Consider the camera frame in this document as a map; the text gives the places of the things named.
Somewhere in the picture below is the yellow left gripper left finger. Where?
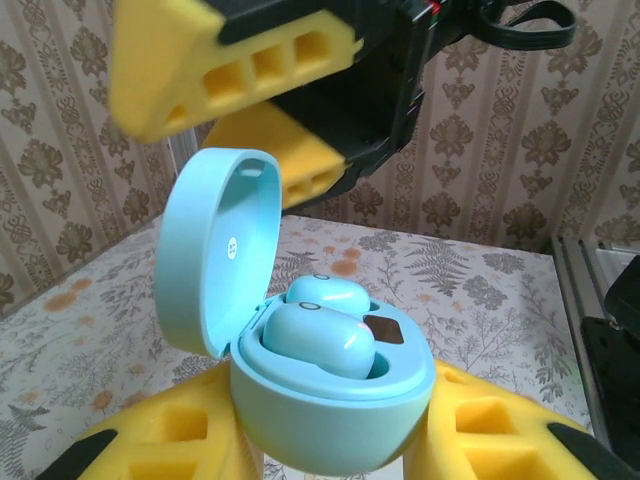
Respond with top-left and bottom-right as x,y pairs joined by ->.
34,364 -> 257,480

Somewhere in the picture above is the blue earbud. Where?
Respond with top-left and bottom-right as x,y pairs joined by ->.
261,301 -> 376,380
284,273 -> 372,319

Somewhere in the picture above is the blue earbud charging case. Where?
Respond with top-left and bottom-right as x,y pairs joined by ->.
152,147 -> 437,474

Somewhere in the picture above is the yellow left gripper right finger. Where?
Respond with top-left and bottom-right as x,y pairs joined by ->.
405,358 -> 634,480

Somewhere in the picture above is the black ribbon cable loop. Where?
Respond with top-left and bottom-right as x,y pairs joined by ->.
477,0 -> 577,51

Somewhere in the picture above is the long aluminium base rail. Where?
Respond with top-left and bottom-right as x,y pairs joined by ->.
549,233 -> 609,451

